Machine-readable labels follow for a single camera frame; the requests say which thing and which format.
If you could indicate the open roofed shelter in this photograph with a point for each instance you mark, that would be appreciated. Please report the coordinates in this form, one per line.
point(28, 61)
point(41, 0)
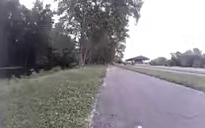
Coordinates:
point(137, 59)

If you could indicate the row of roadside trees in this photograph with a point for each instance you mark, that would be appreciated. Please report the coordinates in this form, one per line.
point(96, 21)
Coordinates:
point(56, 36)

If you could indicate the grass verge beside trees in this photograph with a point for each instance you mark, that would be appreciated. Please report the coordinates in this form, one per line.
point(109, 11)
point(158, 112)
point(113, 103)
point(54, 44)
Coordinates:
point(56, 96)

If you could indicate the grey asphalt path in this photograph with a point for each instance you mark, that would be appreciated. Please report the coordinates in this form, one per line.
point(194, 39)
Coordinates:
point(150, 100)

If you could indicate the grass strip beside road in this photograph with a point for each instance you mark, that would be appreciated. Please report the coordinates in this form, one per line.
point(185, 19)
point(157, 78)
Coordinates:
point(186, 78)

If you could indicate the grey road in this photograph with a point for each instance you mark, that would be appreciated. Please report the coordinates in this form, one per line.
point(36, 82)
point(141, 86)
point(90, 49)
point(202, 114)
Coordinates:
point(190, 69)

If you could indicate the distant row of trees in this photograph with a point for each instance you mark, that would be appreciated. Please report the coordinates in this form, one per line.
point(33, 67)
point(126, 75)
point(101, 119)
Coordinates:
point(190, 58)

